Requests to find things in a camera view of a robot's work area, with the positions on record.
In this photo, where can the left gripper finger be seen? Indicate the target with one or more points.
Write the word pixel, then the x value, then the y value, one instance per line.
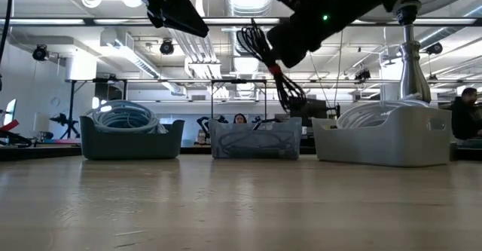
pixel 184 17

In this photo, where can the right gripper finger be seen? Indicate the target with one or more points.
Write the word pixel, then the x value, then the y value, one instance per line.
pixel 293 43

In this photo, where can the black ceiling spotlight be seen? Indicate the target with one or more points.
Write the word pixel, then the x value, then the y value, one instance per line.
pixel 166 47
pixel 435 48
pixel 40 52

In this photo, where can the black computer monitor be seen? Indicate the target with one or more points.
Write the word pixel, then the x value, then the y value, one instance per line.
pixel 309 109

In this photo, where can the person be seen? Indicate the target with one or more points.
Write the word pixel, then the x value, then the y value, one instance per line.
pixel 240 119
pixel 465 115

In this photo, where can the black overhead horizontal bar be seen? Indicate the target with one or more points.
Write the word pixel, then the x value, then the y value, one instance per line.
pixel 56 21

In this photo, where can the brown translucent plastic bin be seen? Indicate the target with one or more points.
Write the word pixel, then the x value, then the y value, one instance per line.
pixel 256 145

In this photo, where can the table lamp white shade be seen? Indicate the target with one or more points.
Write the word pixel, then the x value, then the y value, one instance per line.
pixel 413 74

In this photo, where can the white plastic bin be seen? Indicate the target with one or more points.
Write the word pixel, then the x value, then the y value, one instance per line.
pixel 384 141

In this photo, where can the dark green plastic bin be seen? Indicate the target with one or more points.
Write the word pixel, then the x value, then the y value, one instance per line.
pixel 128 145

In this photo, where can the black tripod stand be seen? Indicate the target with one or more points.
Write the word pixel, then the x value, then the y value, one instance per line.
pixel 68 124

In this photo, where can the small white table lamp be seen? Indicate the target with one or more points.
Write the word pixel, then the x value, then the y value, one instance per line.
pixel 40 124

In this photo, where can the silver ceiling duct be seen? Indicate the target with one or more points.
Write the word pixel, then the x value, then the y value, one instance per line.
pixel 250 2

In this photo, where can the white ventilation duct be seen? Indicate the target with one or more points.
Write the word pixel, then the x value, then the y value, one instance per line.
pixel 139 60

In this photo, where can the black background table frame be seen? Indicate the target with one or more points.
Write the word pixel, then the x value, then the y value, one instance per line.
pixel 150 80

